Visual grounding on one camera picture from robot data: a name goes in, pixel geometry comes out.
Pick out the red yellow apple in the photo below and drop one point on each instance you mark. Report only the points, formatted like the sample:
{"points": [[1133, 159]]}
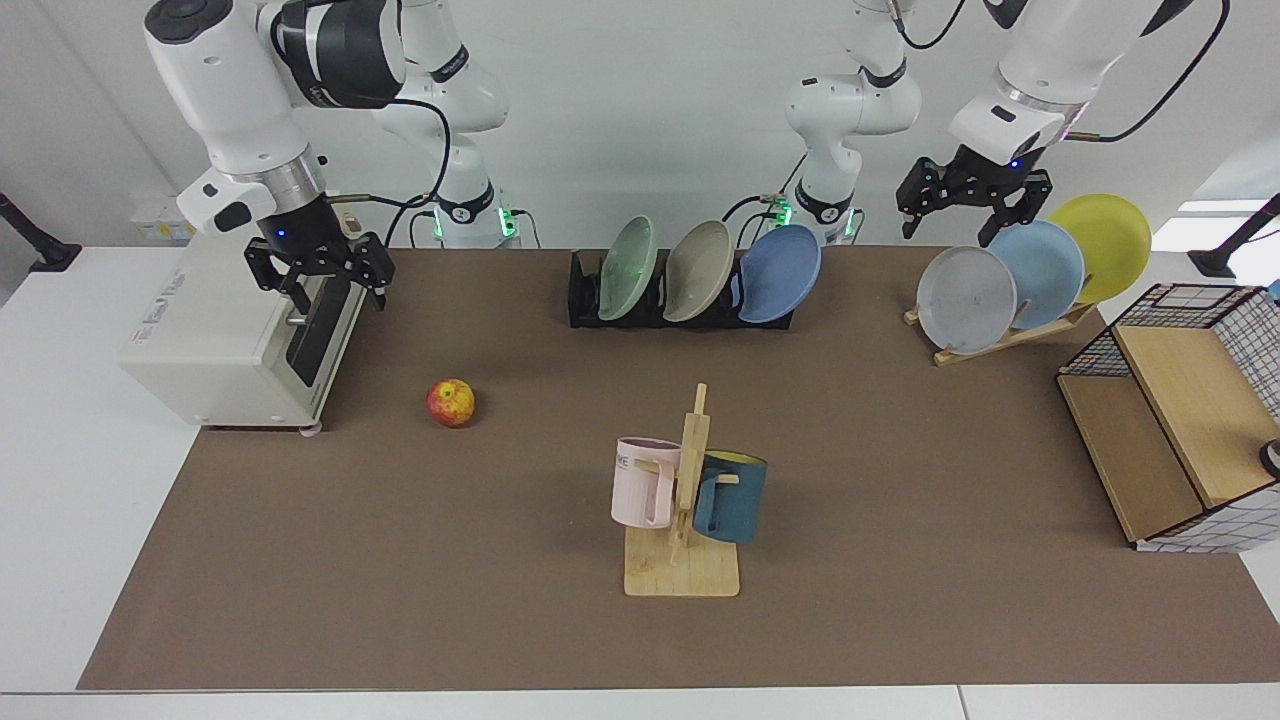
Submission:
{"points": [[451, 403]]}

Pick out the light blue plate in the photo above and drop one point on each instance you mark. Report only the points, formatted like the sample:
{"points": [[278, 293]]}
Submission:
{"points": [[1050, 270]]}

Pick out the grey plate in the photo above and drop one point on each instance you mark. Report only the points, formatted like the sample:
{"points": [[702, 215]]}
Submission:
{"points": [[965, 300]]}

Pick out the yellow plate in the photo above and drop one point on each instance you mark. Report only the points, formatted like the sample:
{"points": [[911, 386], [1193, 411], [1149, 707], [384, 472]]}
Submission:
{"points": [[1110, 240]]}

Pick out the wooden plate stand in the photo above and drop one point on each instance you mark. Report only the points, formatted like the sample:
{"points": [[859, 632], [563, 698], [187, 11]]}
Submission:
{"points": [[1000, 345]]}

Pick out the black dish rack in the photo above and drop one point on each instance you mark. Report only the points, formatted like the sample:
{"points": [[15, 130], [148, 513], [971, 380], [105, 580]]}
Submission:
{"points": [[583, 300]]}

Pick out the beige plate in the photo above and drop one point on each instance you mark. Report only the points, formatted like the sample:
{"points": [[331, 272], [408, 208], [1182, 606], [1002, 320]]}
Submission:
{"points": [[700, 270]]}

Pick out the pale green plate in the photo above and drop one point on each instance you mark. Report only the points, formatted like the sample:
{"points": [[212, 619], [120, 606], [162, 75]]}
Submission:
{"points": [[630, 265]]}

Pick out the pale toaster oven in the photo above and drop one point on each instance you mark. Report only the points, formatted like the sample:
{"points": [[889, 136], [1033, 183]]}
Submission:
{"points": [[200, 330]]}

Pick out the brown table cloth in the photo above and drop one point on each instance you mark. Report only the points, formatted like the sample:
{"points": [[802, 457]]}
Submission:
{"points": [[500, 560]]}

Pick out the pink cup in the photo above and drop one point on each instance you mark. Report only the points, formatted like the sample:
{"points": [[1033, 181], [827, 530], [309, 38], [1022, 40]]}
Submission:
{"points": [[640, 490]]}

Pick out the dark blue cup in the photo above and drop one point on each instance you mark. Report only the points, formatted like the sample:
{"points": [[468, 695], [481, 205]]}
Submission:
{"points": [[735, 505]]}

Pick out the dark round object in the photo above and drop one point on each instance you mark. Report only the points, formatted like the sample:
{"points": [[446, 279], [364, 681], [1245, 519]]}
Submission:
{"points": [[1272, 458]]}

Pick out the wooden cup stand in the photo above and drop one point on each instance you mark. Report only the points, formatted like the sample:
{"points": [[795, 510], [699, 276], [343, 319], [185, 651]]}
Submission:
{"points": [[680, 575]]}

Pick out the white wall outlet box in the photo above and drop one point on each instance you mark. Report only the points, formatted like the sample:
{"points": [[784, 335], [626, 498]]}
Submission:
{"points": [[160, 222]]}

